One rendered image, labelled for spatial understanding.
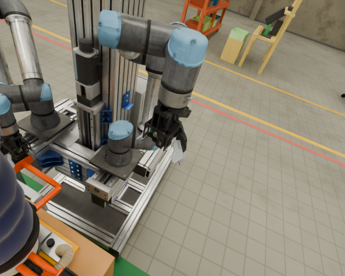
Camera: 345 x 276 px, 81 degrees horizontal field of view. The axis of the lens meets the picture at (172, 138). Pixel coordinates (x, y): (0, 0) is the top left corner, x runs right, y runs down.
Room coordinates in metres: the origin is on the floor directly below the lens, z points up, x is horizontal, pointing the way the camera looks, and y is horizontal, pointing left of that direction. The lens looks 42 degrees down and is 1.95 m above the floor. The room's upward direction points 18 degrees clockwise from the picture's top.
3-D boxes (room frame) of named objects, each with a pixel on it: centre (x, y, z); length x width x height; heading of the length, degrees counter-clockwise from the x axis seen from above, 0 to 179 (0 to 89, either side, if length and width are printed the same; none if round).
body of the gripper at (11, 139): (0.48, 0.63, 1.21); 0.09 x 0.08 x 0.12; 76
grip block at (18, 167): (0.49, 0.66, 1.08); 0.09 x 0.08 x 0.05; 166
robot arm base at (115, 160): (0.72, 0.26, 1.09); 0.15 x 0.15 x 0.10
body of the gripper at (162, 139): (0.41, 0.03, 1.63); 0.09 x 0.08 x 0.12; 160
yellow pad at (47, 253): (0.25, 0.41, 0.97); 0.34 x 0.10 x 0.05; 76
